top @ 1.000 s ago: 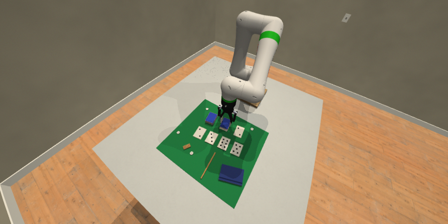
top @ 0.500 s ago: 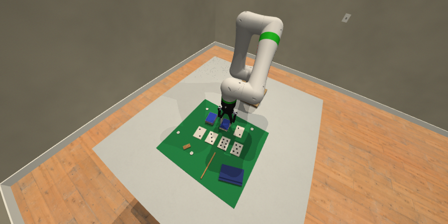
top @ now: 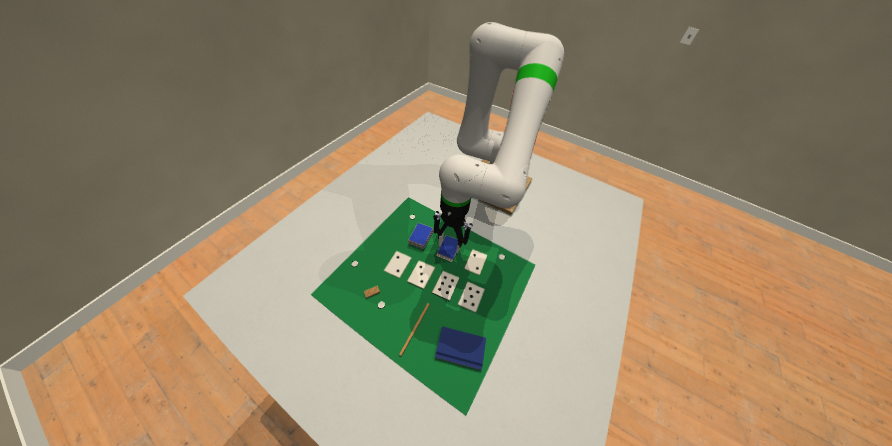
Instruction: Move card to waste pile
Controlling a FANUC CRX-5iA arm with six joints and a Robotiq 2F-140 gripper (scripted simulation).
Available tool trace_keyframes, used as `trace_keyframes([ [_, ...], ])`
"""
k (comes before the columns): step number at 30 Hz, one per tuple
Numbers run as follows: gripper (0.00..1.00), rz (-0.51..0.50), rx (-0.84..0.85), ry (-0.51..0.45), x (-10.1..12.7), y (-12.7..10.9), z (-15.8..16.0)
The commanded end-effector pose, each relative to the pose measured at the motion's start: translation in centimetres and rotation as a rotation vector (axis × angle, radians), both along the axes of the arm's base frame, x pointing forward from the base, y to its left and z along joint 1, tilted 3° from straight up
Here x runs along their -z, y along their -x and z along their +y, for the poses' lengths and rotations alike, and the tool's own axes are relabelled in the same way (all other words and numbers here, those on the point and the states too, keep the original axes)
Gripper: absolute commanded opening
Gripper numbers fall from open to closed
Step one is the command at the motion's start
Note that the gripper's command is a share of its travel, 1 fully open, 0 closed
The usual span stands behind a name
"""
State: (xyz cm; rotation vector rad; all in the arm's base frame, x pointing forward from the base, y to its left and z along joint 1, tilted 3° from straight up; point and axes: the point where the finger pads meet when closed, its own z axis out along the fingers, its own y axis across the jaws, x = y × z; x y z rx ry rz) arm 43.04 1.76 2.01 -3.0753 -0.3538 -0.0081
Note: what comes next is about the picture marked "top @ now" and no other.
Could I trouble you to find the green felt playing mat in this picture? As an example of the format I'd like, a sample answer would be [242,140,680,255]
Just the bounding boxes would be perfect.
[311,197,535,415]

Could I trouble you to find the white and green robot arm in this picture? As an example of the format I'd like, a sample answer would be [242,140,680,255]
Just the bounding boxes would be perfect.
[439,22,564,218]

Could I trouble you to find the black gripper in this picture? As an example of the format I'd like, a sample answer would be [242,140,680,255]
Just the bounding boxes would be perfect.
[433,211,473,254]

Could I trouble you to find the dark blue notebook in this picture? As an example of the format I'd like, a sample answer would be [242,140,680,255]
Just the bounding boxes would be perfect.
[435,326,486,370]

